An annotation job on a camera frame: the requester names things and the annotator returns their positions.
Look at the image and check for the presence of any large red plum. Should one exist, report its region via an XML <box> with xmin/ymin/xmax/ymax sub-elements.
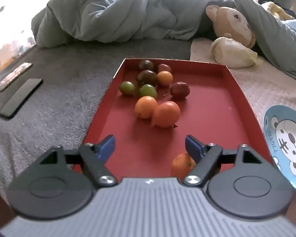
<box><xmin>170</xmin><ymin>82</ymin><xmax>190</xmax><ymax>101</ymax></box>

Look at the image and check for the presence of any large dark brown plum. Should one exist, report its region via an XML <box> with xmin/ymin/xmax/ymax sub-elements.
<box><xmin>137</xmin><ymin>70</ymin><xmax>158</xmax><ymax>86</ymax></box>

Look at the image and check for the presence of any silver smartphone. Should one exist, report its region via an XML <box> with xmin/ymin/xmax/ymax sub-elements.
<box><xmin>0</xmin><ymin>62</ymin><xmax>33</xmax><ymax>92</ymax></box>

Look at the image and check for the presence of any small orange tangerine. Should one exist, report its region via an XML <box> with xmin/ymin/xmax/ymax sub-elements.
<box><xmin>157</xmin><ymin>71</ymin><xmax>173</xmax><ymax>87</ymax></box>

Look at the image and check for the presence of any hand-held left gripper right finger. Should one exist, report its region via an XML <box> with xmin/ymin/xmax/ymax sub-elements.
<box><xmin>184</xmin><ymin>135</ymin><xmax>263</xmax><ymax>187</ymax></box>

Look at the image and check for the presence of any blue-grey duvet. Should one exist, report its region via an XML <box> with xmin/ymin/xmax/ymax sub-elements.
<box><xmin>31</xmin><ymin>0</ymin><xmax>296</xmax><ymax>84</ymax></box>

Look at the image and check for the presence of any green plum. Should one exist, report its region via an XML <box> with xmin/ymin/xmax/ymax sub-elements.
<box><xmin>119</xmin><ymin>81</ymin><xmax>137</xmax><ymax>97</ymax></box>
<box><xmin>139</xmin><ymin>84</ymin><xmax>157</xmax><ymax>100</ymax></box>

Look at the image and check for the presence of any red cardboard tray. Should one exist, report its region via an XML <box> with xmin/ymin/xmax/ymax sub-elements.
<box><xmin>73</xmin><ymin>58</ymin><xmax>274</xmax><ymax>178</ymax></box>

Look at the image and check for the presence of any large orange tangerine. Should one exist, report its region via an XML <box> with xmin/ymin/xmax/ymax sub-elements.
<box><xmin>152</xmin><ymin>101</ymin><xmax>181</xmax><ymax>128</ymax></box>

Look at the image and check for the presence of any small dark brown plum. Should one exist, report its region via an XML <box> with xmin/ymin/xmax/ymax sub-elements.
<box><xmin>139</xmin><ymin>59</ymin><xmax>155</xmax><ymax>71</ymax></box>

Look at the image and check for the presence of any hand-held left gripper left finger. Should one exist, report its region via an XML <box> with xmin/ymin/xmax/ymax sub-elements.
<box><xmin>39</xmin><ymin>135</ymin><xmax>117</xmax><ymax>187</ymax></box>

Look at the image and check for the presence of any blue cartoon bear plate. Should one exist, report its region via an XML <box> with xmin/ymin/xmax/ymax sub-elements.
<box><xmin>262</xmin><ymin>105</ymin><xmax>296</xmax><ymax>193</ymax></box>

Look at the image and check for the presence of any black smartphone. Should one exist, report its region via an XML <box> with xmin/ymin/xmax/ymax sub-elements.
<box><xmin>0</xmin><ymin>78</ymin><xmax>43</xmax><ymax>119</ymax></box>

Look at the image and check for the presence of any napa cabbage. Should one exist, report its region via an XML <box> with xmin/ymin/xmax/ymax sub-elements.
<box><xmin>210</xmin><ymin>37</ymin><xmax>259</xmax><ymax>69</ymax></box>

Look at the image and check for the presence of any yellow cloth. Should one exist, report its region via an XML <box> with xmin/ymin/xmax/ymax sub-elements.
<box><xmin>261</xmin><ymin>1</ymin><xmax>295</xmax><ymax>20</ymax></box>

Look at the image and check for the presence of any brown monkey plush toy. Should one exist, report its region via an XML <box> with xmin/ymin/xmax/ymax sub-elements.
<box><xmin>205</xmin><ymin>4</ymin><xmax>256</xmax><ymax>49</ymax></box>

